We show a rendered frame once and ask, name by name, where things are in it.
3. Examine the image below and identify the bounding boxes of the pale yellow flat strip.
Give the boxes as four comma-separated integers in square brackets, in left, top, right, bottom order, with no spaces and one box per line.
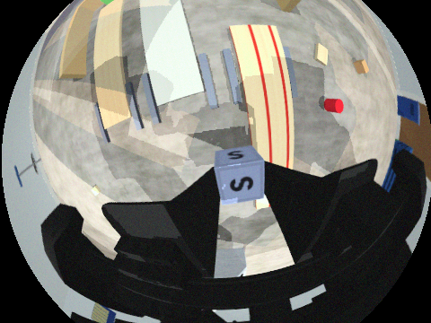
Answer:
[93,14,132,129]

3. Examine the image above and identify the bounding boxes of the beige strip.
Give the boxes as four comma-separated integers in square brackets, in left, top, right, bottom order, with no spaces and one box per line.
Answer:
[229,25,295,169]

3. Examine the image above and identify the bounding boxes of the red cylinder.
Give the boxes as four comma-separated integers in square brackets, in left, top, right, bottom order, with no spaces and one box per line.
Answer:
[323,98,344,114]

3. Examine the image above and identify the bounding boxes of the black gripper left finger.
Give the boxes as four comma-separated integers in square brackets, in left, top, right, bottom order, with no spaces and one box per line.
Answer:
[101,166,220,279]

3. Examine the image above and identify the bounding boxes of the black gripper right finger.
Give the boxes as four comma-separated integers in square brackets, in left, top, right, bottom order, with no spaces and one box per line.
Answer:
[263,159,378,265]

